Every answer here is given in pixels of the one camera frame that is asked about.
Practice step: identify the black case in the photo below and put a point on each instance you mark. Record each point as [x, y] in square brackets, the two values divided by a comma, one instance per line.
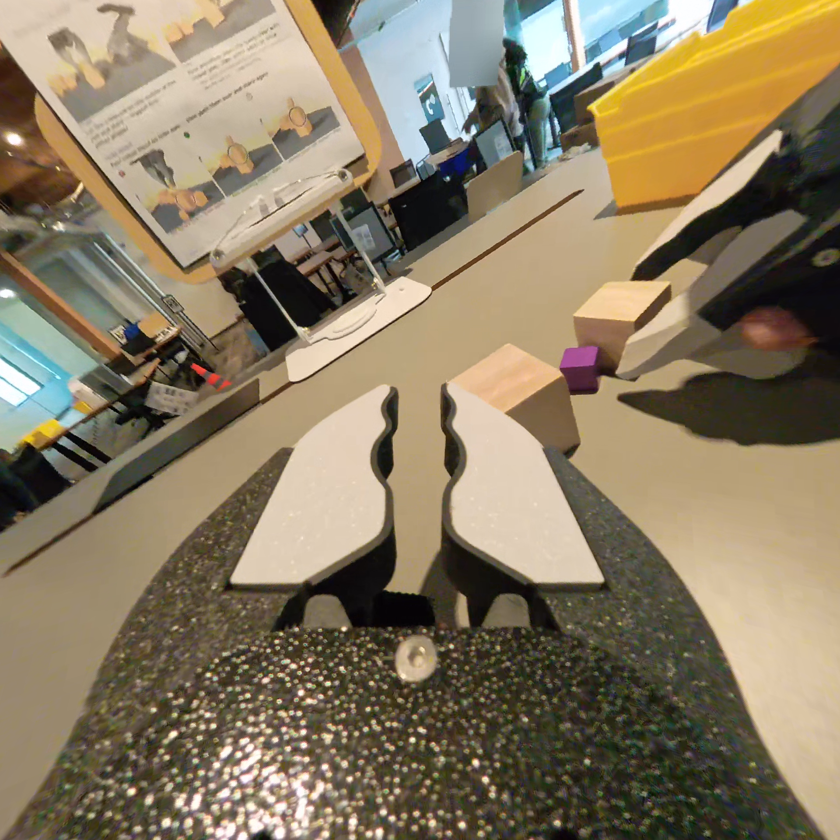
[430, 210]

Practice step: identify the black table panel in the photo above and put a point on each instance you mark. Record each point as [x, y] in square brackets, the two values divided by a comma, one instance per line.
[184, 439]

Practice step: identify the framed sign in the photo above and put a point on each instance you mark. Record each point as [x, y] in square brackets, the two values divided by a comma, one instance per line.
[364, 233]

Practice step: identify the arrow wall sign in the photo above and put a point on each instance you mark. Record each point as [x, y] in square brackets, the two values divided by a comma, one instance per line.
[433, 98]

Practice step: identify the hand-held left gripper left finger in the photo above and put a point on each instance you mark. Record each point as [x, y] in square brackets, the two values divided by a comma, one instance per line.
[321, 505]

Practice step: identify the blue storage bin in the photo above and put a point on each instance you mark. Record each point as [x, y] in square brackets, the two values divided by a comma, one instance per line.
[454, 163]

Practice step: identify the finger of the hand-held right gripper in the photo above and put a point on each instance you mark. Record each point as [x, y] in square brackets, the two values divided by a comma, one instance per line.
[663, 341]
[735, 190]

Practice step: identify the wooden instruction board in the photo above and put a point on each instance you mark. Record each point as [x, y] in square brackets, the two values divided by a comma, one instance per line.
[197, 79]

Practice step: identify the black cloth cover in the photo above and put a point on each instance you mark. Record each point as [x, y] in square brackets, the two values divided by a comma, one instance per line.
[282, 308]

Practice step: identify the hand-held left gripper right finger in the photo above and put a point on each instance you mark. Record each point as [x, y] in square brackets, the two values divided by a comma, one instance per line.
[518, 512]

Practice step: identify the plywood panel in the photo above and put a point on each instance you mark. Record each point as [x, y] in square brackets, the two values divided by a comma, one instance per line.
[495, 187]

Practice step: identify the medium wooden cube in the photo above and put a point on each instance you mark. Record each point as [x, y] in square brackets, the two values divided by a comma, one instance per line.
[617, 308]

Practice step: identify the striped traffic cone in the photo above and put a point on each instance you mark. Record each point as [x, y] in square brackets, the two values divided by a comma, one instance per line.
[213, 379]

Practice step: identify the large wooden cube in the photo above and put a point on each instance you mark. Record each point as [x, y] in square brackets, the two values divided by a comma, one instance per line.
[525, 394]

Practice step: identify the small yellow bin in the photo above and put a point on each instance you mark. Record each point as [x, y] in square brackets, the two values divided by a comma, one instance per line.
[43, 438]

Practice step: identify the printed paper sheet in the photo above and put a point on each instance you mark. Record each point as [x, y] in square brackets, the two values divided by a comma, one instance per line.
[170, 397]

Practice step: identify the purple cube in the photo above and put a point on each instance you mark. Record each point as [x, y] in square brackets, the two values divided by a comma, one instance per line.
[579, 371]

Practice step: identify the large yellow bin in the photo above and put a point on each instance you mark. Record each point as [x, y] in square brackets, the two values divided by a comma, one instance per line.
[689, 131]

